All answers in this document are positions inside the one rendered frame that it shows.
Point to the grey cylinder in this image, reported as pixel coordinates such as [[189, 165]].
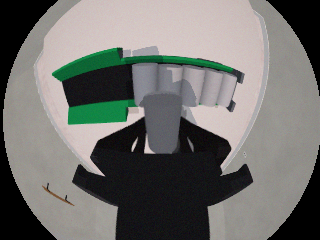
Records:
[[226, 89], [170, 77], [162, 111], [192, 84], [145, 80], [211, 87]]

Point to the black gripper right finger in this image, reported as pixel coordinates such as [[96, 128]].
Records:
[[202, 140]]

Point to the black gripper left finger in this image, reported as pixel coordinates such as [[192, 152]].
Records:
[[123, 139]]

